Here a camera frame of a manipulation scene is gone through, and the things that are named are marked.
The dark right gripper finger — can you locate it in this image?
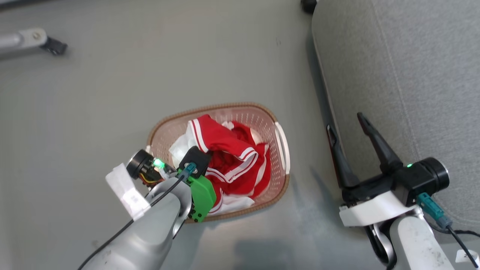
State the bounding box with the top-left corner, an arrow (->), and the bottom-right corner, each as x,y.
357,112 -> 404,175
325,124 -> 360,190

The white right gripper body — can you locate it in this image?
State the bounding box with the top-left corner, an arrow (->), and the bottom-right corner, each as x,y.
339,172 -> 418,228

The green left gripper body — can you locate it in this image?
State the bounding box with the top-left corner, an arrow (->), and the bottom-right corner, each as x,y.
187,174 -> 217,223

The red white-striped garment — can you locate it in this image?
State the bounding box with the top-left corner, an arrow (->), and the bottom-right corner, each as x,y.
168,114 -> 272,215

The beige perforated laundry basket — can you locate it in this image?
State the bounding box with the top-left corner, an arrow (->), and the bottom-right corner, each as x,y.
145,102 -> 291,224

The grey fabric sofa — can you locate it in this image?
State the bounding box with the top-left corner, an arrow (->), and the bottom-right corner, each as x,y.
311,0 -> 480,241

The small white label tag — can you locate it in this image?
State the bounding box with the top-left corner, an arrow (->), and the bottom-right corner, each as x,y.
455,249 -> 480,263

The black caster wheel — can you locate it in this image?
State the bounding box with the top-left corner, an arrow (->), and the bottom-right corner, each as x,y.
40,36 -> 68,56

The grey partition foot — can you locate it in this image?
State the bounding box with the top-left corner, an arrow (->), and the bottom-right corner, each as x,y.
0,28 -> 49,60

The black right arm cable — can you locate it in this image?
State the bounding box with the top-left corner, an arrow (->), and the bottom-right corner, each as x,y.
417,192 -> 480,259

